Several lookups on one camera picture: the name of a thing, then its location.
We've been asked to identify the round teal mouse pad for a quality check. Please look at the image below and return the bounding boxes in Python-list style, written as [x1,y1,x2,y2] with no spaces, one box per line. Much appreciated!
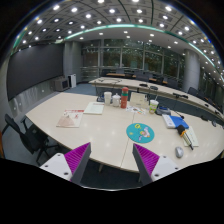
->
[126,123,155,144]

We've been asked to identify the black office chair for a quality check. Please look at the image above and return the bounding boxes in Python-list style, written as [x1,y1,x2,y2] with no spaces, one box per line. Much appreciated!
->
[5,114,50,162]

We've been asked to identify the large dark wall screen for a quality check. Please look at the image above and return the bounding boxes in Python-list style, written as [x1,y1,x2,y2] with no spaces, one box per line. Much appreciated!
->
[6,44,64,100]

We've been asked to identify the white lidded ceramic mug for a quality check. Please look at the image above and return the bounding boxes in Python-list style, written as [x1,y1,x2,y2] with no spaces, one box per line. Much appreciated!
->
[112,94,121,107]

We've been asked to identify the long curved conference desk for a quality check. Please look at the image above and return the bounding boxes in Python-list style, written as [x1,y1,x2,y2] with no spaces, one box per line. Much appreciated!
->
[90,77,224,124]

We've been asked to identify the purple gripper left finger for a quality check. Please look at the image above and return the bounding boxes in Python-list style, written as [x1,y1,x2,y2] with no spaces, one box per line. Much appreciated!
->
[39,142,92,184]

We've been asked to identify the white air purifier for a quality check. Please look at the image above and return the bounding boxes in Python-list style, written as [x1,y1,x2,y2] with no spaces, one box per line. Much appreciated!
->
[68,74,77,88]

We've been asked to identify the red green thermos bottle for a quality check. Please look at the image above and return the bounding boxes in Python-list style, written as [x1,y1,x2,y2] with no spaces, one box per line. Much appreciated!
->
[121,87,129,109]

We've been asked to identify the white closed book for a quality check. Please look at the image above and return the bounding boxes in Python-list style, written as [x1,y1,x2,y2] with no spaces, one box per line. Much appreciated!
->
[84,102,104,115]

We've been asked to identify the black yellow handheld tool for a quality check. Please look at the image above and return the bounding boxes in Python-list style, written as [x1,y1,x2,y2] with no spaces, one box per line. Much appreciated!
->
[177,125,194,149]

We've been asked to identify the green white paper cup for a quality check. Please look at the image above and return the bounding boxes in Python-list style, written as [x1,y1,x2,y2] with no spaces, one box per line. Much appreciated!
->
[149,100,159,114]

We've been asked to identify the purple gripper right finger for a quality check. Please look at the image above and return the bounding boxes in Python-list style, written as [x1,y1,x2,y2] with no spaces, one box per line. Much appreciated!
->
[132,143,181,186]

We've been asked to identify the red white magazine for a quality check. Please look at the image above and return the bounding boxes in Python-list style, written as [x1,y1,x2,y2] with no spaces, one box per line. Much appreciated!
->
[57,109,84,128]

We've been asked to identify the grey cabinet box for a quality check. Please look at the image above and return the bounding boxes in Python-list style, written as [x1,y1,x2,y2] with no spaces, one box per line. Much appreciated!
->
[54,78,69,92]

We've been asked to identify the white paper sheet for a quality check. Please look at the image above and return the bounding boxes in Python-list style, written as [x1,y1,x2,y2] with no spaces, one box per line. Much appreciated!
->
[186,126,199,147]

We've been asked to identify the blue folder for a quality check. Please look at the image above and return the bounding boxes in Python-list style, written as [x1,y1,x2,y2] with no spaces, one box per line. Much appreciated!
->
[171,116,189,129]

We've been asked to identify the colourful leaflet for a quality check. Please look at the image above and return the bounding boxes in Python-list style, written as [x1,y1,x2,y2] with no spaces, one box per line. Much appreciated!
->
[126,106,146,115]

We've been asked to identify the beige desk sign stand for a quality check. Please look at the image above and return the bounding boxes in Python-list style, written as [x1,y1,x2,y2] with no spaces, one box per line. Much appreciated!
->
[130,92,149,108]

